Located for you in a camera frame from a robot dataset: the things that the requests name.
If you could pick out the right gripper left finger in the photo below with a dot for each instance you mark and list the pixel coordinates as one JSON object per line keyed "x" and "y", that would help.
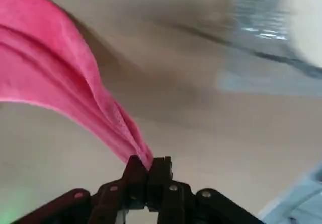
{"x": 110, "y": 201}

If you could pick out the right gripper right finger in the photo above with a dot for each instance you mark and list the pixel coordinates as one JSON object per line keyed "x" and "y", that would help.
{"x": 176, "y": 201}

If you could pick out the pink rag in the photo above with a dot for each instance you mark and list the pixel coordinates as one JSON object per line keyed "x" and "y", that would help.
{"x": 50, "y": 58}

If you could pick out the grey square glass tray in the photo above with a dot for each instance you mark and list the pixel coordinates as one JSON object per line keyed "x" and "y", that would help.
{"x": 261, "y": 12}

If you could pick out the round beige disc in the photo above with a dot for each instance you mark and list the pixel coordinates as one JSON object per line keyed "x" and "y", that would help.
{"x": 307, "y": 20}

